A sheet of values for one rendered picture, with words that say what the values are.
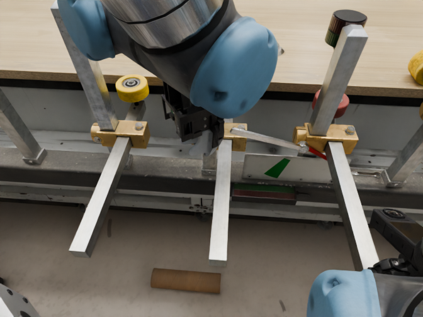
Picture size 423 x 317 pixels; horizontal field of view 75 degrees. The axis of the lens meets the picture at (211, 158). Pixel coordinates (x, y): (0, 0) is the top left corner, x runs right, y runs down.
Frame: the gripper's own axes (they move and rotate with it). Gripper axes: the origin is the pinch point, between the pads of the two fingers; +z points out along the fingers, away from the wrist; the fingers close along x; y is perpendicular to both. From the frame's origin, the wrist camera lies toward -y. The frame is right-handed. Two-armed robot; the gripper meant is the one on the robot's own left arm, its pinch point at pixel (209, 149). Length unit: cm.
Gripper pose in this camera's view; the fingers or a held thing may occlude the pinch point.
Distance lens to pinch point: 56.9
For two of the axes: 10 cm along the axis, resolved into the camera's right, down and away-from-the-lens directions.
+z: 0.0, 6.7, 7.5
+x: 5.1, 6.4, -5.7
